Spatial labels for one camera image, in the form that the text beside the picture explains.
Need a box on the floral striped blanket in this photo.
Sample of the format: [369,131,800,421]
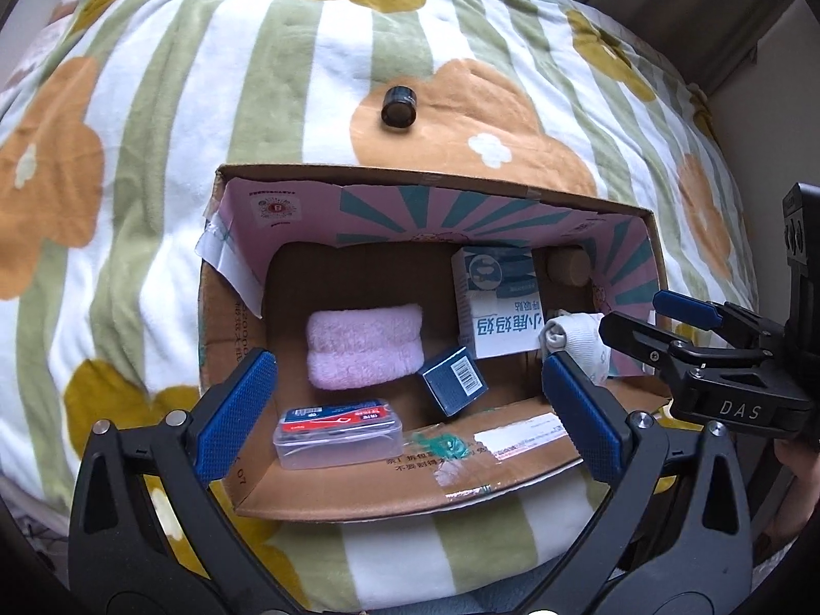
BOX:
[0,0,737,597]

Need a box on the small black round cap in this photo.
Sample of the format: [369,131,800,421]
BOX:
[380,83,417,129]

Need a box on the person's right hand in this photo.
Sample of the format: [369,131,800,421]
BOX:
[772,439,820,545]

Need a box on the white and blue carton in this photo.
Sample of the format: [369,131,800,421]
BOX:
[450,244,553,360]

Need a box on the pink quilt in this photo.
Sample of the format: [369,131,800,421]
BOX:
[0,0,110,97]

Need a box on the clear plastic floss box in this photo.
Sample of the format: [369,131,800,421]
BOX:
[272,399,404,472]

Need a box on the grey sock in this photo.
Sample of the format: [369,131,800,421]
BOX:
[537,309,619,385]

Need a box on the small printed carton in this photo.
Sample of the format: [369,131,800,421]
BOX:
[416,346,489,417]

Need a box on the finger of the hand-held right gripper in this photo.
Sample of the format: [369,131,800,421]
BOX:
[599,311,726,393]
[652,290,786,351]

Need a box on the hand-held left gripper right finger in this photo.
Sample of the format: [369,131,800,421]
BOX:
[541,352,753,615]

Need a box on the pink towel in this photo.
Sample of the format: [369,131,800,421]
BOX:
[304,303,425,392]

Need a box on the beige cylinder container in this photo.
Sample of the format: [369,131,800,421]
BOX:
[544,249,589,287]

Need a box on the cardboard box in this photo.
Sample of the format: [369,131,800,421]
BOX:
[195,163,670,521]

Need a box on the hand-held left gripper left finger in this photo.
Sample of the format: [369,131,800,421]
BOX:
[67,347,302,615]

